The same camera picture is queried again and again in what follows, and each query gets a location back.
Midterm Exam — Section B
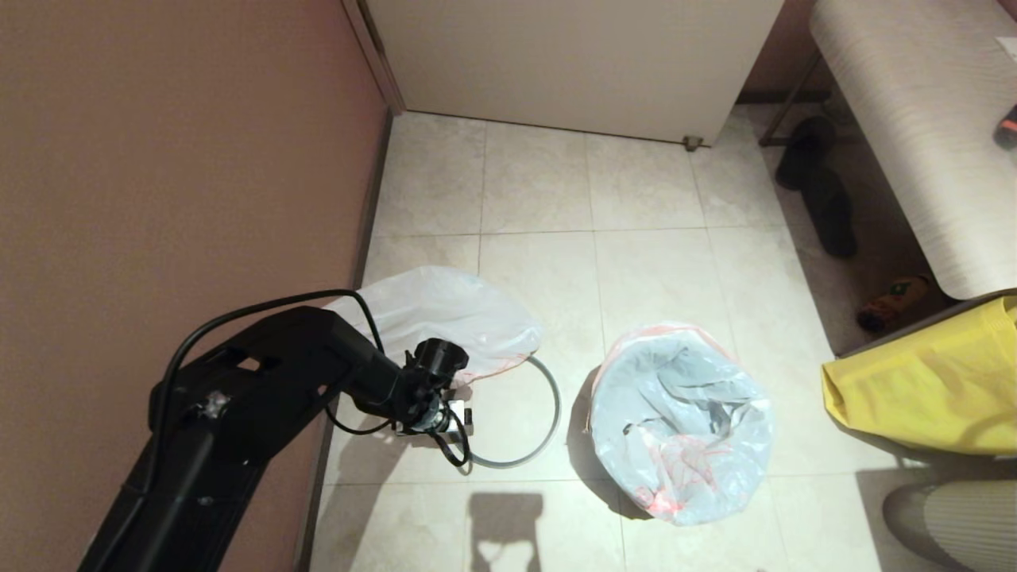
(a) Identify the black left gripper cable loop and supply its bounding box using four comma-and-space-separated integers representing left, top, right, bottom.
433, 405, 474, 470

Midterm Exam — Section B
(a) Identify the yellow fabric bag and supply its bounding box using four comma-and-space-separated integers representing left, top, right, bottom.
822, 296, 1017, 458

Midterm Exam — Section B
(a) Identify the wood-grain bench top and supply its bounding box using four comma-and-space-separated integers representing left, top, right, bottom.
809, 0, 1017, 301

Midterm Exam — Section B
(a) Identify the dark bin retaining ring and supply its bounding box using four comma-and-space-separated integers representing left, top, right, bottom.
457, 355, 563, 470

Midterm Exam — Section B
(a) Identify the used white drawstring trash bag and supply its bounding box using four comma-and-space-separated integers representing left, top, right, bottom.
326, 265, 546, 387

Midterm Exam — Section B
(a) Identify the white bin liner bag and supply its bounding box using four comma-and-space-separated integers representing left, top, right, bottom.
588, 322, 776, 527

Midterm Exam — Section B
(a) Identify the white door panel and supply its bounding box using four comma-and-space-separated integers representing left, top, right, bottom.
362, 0, 787, 148

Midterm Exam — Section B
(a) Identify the metal bench leg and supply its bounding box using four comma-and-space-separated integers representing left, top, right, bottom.
759, 52, 831, 149

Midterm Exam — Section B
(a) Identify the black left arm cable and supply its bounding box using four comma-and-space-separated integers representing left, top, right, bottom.
151, 289, 387, 446

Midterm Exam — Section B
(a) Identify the white pleated round stool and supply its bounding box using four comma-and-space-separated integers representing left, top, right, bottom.
882, 479, 1017, 572

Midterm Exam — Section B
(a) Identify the orange drink bottle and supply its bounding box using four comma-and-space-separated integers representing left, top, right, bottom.
857, 276, 932, 333

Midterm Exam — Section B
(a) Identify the black slipper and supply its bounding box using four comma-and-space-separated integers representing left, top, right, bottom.
775, 118, 837, 191
799, 171, 859, 260

